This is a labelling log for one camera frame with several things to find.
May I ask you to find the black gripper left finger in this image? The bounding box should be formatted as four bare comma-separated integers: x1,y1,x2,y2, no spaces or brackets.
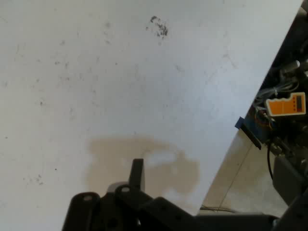
62,158,195,231

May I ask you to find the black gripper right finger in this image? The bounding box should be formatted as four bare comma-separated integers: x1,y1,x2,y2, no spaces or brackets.
273,196,308,231

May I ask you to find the dark grey equipment box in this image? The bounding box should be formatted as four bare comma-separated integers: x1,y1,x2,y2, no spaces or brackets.
271,154,308,207

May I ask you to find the orange white handheld tester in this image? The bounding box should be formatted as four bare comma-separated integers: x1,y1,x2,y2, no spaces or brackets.
264,92,307,118

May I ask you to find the silver cylindrical connector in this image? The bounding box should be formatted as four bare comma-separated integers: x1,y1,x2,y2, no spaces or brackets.
279,59,301,75

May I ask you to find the thin black power cable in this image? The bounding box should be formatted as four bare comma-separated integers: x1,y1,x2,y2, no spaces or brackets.
266,144,275,181

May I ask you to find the black flat strap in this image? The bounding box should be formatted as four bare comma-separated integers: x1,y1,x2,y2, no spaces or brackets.
240,122,262,150

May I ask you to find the blue clamp bracket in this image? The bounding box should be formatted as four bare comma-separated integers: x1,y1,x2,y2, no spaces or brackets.
235,116,268,145

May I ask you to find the grey cable bundle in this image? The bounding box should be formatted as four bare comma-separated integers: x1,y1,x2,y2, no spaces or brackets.
252,81,301,106

